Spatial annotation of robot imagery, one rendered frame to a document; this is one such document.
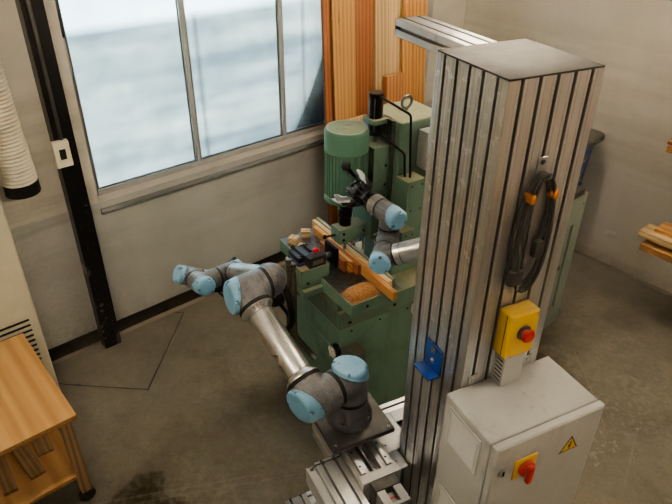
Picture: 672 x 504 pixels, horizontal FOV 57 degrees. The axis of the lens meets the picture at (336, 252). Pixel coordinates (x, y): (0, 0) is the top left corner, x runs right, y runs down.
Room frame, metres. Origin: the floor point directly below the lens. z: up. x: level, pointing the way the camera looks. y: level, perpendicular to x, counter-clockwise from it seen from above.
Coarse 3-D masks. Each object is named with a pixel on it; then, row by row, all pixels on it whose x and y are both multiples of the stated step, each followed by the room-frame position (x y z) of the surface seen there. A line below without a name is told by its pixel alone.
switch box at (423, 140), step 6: (420, 132) 2.33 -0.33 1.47; (426, 132) 2.31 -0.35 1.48; (420, 138) 2.33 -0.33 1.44; (426, 138) 2.30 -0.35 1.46; (420, 144) 2.33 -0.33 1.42; (426, 144) 2.30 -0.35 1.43; (420, 150) 2.32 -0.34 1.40; (426, 150) 2.29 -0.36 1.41; (420, 156) 2.32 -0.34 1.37; (426, 156) 2.29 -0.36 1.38; (420, 162) 2.32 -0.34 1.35; (426, 162) 2.29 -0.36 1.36
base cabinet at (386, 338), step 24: (312, 312) 2.20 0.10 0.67; (408, 312) 2.21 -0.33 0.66; (312, 336) 2.20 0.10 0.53; (336, 336) 2.03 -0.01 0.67; (360, 336) 2.07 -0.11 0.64; (384, 336) 2.14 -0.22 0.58; (408, 336) 2.22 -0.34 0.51; (312, 360) 2.20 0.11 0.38; (384, 360) 2.15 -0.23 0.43; (384, 384) 2.15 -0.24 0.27
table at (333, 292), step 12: (300, 240) 2.43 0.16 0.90; (312, 240) 2.44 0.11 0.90; (288, 252) 2.38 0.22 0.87; (336, 276) 2.15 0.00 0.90; (348, 276) 2.15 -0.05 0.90; (360, 276) 2.15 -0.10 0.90; (312, 288) 2.10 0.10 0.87; (324, 288) 2.11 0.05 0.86; (336, 288) 2.06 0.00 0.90; (336, 300) 2.04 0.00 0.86; (372, 300) 2.00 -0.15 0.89; (384, 300) 2.03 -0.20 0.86; (348, 312) 1.96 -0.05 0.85; (360, 312) 1.97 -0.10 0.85
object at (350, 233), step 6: (354, 222) 2.31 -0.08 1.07; (360, 222) 2.31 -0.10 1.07; (336, 228) 2.26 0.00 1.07; (342, 228) 2.26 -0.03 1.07; (348, 228) 2.26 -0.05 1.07; (354, 228) 2.27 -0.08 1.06; (360, 228) 2.29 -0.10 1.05; (336, 234) 2.25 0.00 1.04; (342, 234) 2.24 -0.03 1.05; (348, 234) 2.26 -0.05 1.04; (354, 234) 2.27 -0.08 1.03; (360, 234) 2.29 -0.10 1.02; (336, 240) 2.25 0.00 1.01; (342, 240) 2.24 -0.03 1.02; (348, 240) 2.26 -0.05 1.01
